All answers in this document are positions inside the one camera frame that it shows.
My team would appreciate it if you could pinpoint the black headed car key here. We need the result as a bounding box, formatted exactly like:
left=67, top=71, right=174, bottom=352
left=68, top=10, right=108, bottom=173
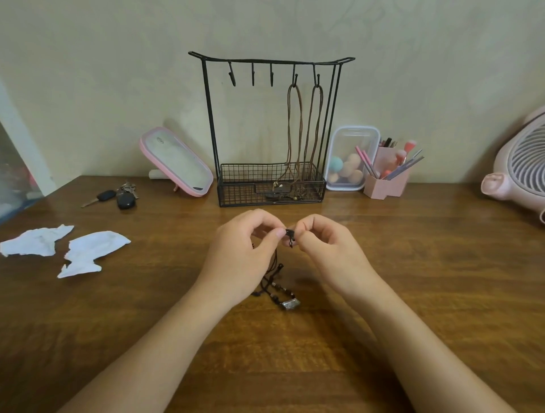
left=81, top=189, right=117, bottom=208

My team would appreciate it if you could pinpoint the pink framed table mirror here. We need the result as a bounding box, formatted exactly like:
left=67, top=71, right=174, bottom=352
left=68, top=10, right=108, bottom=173
left=139, top=126, right=214, bottom=198

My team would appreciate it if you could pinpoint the person's left forearm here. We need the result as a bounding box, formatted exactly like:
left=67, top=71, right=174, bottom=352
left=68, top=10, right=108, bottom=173
left=57, top=289, right=227, bottom=413

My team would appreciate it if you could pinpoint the pink pen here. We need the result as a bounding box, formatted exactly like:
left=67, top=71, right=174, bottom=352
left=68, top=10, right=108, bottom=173
left=355, top=145, right=375, bottom=179
left=362, top=149, right=380, bottom=179

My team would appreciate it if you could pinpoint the pink pig shaped desk fan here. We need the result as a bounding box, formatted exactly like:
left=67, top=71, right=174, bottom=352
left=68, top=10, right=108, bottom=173
left=480, top=105, right=545, bottom=224

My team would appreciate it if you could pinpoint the clear plastic container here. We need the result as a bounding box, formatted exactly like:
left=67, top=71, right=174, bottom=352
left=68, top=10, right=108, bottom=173
left=324, top=124, right=381, bottom=192

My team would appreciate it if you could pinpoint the white crumpled paper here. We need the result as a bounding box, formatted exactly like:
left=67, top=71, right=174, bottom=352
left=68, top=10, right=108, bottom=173
left=57, top=230, right=132, bottom=280
left=0, top=224, right=75, bottom=258

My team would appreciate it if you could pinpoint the person's right hand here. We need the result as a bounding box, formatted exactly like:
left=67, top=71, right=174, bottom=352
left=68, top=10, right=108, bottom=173
left=291, top=213, right=386, bottom=307

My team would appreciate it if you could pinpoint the grey purple pencil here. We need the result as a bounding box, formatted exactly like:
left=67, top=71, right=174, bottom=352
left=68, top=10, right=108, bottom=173
left=383, top=155, right=425, bottom=181

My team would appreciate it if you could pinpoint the brown cord ring pendant necklace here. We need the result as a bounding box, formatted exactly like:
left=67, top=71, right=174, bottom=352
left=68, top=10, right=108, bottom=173
left=263, top=74, right=304, bottom=204

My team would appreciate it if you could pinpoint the black wire jewelry stand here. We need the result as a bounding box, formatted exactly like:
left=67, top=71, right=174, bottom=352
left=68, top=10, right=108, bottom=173
left=188, top=50, right=356, bottom=208

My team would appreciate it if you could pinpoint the pink brush holder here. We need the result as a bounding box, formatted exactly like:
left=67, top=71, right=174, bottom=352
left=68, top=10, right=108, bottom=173
left=363, top=146, right=412, bottom=200

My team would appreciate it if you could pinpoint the black cord silver block necklace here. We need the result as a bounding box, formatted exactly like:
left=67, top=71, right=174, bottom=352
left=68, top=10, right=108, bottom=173
left=251, top=263, right=301, bottom=311

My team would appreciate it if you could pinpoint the person's left hand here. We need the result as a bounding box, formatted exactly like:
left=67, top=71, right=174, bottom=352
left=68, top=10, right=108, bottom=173
left=194, top=208, right=287, bottom=314

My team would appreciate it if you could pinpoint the person's right forearm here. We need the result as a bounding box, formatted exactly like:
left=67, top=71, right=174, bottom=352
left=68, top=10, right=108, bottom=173
left=355, top=283, right=518, bottom=413

